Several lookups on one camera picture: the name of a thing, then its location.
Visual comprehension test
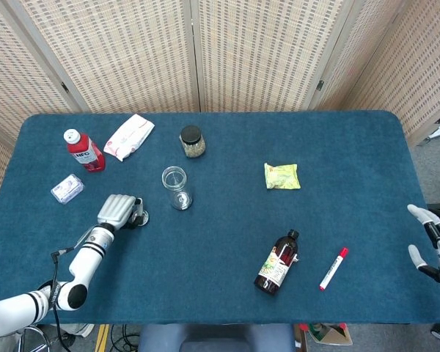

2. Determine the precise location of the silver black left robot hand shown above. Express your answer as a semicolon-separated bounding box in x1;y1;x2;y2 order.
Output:
96;194;144;231

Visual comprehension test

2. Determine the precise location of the clear plastic purple box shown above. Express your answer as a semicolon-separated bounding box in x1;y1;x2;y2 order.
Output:
50;174;85;205

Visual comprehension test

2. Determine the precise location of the red NFC juice bottle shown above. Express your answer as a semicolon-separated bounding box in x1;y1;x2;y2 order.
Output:
63;128;106;173

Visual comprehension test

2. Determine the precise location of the clear glass bottle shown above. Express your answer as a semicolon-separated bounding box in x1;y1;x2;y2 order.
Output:
161;166;194;211

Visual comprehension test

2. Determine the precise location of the white pink snack packet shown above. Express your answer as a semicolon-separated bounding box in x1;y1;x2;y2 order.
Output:
103;113;155;162

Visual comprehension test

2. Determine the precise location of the glass jar black lid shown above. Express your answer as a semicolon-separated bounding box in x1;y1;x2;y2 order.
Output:
179;125;207;159

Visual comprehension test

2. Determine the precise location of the red white marker pen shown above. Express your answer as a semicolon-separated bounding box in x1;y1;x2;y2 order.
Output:
318;247;349;291

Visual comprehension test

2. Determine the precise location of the cardboard box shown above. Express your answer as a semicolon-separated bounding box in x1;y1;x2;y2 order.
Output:
307;323;353;347

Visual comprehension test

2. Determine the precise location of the metal stool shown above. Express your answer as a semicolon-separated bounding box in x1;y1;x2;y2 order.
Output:
16;324;51;352

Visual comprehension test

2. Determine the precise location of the blue grey chair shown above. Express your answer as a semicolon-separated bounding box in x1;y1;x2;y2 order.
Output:
137;323;296;352

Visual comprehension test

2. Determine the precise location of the brown glass bottle with label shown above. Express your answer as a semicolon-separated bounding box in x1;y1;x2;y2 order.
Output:
254;229;301;297

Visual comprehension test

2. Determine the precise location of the yellow green snack packet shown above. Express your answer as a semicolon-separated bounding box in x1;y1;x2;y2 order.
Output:
263;162;302;191

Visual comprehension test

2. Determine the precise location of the woven folding screen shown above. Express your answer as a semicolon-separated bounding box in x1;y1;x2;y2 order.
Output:
0;0;440;224

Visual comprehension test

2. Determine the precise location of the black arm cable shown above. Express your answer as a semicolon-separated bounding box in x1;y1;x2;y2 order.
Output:
49;247;76;352

